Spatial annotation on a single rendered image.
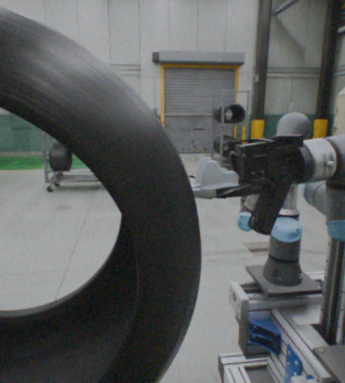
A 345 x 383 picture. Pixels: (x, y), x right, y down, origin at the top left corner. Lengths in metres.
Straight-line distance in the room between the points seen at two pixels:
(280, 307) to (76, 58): 1.21
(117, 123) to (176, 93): 11.38
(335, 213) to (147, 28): 11.44
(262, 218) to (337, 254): 0.64
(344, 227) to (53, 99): 0.52
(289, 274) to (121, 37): 10.97
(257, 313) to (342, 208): 0.80
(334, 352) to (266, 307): 0.36
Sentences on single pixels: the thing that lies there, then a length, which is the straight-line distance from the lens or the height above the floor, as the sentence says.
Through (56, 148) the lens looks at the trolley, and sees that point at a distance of 5.96.
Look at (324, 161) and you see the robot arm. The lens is 0.58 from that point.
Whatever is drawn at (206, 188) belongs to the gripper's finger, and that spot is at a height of 1.24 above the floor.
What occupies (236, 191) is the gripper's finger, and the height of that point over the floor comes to 1.24.
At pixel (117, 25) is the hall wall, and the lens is 11.88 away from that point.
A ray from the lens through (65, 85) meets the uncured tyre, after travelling 0.31.
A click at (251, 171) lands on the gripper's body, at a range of 0.51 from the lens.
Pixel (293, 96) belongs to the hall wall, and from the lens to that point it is 13.19.
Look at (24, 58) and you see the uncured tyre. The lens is 0.31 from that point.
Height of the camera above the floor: 1.35
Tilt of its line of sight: 13 degrees down
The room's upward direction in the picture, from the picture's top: straight up
